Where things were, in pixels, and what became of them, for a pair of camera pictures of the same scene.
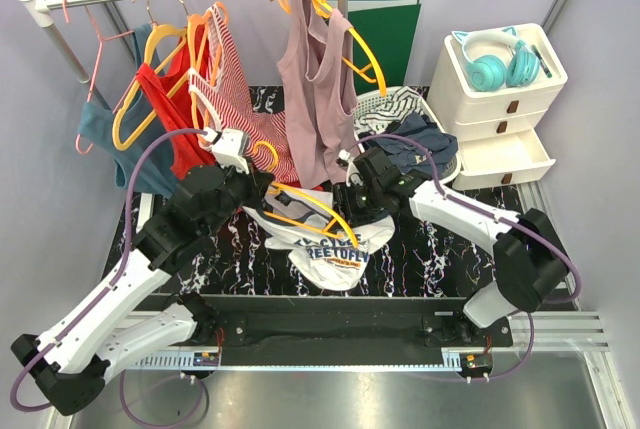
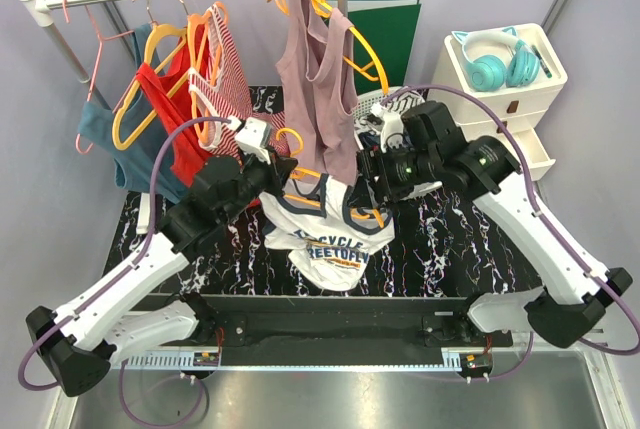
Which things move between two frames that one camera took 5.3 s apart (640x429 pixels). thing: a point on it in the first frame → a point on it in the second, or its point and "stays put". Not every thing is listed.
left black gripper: [256, 182] → [278, 170]
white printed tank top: [325, 252] stays put
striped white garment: [401, 105] stays put
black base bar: [328, 323] stays put
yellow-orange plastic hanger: [278, 186] → [299, 172]
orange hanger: [204, 36] stays put
